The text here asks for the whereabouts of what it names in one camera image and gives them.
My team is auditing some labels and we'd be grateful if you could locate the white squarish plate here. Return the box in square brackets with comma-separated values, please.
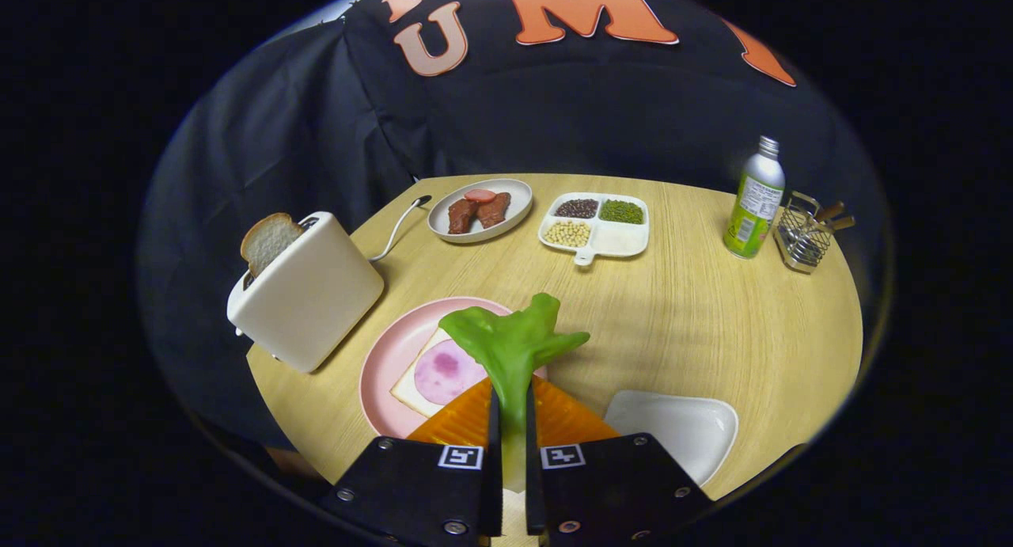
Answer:
[604, 389, 739, 487]

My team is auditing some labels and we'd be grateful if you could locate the white toaster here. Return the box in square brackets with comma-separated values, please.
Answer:
[226, 211, 385, 374]

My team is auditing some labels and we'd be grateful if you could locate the white bread slice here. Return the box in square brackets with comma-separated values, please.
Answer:
[390, 327, 491, 419]

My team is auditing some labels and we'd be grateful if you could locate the green lettuce leaf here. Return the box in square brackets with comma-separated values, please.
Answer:
[438, 292, 591, 492]

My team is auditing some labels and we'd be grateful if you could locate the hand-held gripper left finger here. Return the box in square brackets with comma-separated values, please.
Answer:
[321, 377, 504, 547]

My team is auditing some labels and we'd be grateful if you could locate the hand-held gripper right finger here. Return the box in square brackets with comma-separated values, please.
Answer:
[524, 375, 715, 547]

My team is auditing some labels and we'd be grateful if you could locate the toasted bread slice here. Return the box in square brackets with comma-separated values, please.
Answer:
[240, 212, 305, 279]

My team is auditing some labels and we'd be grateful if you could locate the pile of green mung beans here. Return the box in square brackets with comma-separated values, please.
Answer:
[599, 199, 645, 225]

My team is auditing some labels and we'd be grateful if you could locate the pink ham slice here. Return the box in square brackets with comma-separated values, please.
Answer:
[413, 340, 488, 407]

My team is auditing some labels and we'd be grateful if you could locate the white toaster cable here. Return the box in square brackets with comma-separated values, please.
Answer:
[368, 201, 420, 264]

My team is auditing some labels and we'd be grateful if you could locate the black backdrop cloth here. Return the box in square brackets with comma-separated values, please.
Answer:
[135, 0, 891, 453]

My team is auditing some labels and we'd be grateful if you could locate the silver bottle with green label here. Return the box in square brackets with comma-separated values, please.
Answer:
[723, 135, 787, 260]

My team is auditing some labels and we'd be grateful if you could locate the white divided dish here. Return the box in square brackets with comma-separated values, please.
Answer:
[538, 192, 651, 267]

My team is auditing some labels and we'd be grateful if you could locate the brown meat piece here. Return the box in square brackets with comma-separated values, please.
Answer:
[448, 198, 479, 235]
[476, 192, 512, 230]

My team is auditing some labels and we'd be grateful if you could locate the pink plate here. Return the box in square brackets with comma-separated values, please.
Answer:
[359, 296, 548, 439]

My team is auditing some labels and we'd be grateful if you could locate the wire cutlery basket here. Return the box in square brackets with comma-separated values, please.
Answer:
[773, 191, 836, 275]

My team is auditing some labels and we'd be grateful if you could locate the round white plate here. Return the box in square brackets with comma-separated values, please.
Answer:
[427, 178, 534, 244]

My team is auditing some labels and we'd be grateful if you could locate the pile of yellow soybeans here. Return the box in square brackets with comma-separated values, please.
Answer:
[543, 221, 592, 248]

